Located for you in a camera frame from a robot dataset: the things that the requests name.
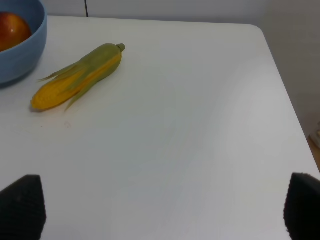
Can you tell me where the corn cob with husk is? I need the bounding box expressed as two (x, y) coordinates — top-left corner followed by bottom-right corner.
(30, 43), (126, 112)

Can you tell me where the red pomegranate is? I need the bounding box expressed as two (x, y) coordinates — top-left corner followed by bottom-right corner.
(0, 12), (32, 52)

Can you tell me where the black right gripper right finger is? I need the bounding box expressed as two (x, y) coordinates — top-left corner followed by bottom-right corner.
(283, 173), (320, 240)

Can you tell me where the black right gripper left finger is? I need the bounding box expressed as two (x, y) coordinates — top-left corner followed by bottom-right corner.
(0, 174), (47, 240)

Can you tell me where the blue plastic bowl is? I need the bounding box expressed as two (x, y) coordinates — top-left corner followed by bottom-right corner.
(0, 0), (48, 84)

